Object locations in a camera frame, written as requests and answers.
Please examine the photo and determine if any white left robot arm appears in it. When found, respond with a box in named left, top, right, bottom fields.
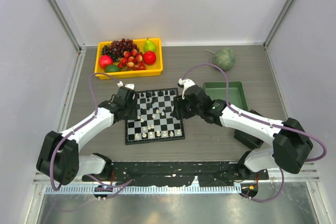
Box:
left=36, top=84, right=137, bottom=186

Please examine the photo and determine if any green lime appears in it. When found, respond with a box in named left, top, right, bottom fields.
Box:
left=104, top=65, right=121, bottom=73

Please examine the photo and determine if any green pear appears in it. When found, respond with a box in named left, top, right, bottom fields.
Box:
left=143, top=38, right=156, bottom=52

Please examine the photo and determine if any red apple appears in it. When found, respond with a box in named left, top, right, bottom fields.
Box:
left=99, top=55, right=114, bottom=69
left=143, top=51, right=156, bottom=65

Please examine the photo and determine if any red apple right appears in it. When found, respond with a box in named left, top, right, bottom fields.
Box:
left=143, top=51, right=156, bottom=65

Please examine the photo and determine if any green plastic tray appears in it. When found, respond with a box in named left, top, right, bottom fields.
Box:
left=203, top=81, right=249, bottom=111

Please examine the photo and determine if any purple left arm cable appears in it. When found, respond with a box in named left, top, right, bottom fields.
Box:
left=49, top=73, right=137, bottom=192

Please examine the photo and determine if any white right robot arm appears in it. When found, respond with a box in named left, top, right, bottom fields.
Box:
left=171, top=85, right=313, bottom=179

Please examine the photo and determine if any dark red grape bunch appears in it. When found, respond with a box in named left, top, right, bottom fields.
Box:
left=101, top=38, right=140, bottom=62

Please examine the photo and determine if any red cherry cluster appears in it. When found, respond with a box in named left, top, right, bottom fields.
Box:
left=117, top=49, right=146, bottom=71

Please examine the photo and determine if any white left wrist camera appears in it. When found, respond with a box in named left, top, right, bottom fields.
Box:
left=117, top=81, right=135, bottom=90

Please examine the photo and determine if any black white chessboard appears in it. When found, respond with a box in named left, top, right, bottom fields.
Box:
left=125, top=88, right=185, bottom=145

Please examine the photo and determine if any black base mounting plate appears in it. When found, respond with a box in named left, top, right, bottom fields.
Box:
left=94, top=161, right=269, bottom=187

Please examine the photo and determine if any yellow plastic fruit bin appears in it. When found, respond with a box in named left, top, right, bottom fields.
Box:
left=94, top=38, right=163, bottom=79

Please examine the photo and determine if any red apple left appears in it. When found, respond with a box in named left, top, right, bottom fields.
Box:
left=99, top=55, right=114, bottom=69

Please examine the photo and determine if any green round melon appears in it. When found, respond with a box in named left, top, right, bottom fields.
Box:
left=206, top=48, right=236, bottom=71

